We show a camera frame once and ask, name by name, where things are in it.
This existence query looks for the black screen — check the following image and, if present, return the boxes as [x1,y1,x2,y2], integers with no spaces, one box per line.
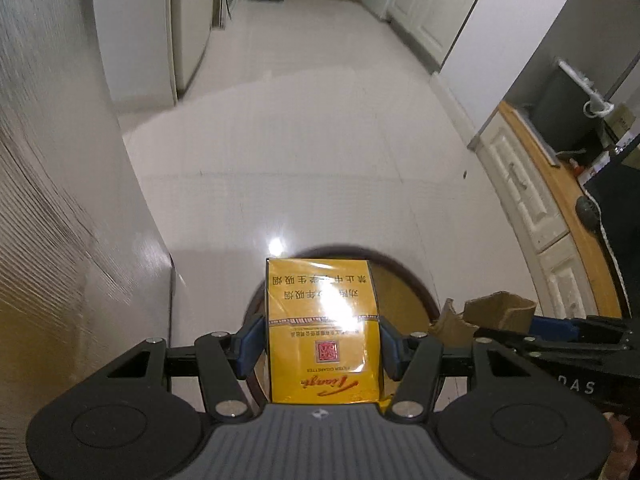
[519,66,610,167]

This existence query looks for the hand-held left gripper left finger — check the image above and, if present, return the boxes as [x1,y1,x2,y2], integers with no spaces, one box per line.
[92,314,266,420]

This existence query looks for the yellow cigarette pack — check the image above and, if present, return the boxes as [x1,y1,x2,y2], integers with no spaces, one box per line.
[264,257,385,406]

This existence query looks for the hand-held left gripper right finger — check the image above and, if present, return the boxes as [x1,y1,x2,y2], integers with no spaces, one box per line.
[379,316,548,420]

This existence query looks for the white drawer cabinet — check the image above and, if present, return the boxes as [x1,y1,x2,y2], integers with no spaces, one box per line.
[467,109,618,320]

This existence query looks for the torn brown cardboard piece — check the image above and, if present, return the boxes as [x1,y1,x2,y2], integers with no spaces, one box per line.
[429,291,540,347]

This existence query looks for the white kitchen cabinets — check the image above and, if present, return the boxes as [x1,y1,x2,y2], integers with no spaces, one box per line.
[389,0,498,72]

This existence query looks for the dark cloth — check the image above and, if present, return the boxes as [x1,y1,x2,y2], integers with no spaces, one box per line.
[575,145,640,317]

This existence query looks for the white power cord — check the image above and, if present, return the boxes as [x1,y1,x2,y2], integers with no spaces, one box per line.
[556,57,616,120]

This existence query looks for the person's right hand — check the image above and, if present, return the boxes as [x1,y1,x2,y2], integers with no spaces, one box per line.
[602,411,640,467]

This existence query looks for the white refrigerator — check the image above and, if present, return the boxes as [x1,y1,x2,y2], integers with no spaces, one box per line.
[92,0,226,107]

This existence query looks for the round brown waste bin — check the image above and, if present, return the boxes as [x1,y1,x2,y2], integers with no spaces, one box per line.
[242,244,443,413]

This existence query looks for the wooden counter top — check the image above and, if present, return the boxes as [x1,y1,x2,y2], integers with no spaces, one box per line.
[499,101,625,319]

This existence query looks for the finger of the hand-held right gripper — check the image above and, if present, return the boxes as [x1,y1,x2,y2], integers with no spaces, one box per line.
[529,315,632,348]
[472,326,543,358]

